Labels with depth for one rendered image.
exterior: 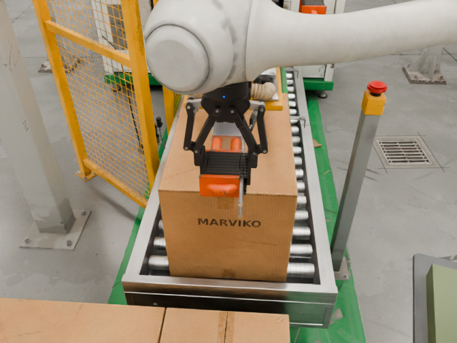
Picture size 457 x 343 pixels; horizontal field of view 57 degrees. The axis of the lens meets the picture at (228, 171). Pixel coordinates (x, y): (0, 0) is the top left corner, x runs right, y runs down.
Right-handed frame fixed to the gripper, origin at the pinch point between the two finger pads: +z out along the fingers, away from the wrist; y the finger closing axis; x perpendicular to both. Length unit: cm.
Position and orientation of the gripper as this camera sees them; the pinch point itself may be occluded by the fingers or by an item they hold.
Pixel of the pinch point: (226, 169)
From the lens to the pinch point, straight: 80.2
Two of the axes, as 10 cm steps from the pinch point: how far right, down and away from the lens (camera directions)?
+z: 0.0, 7.8, 6.3
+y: -10.0, -0.4, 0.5
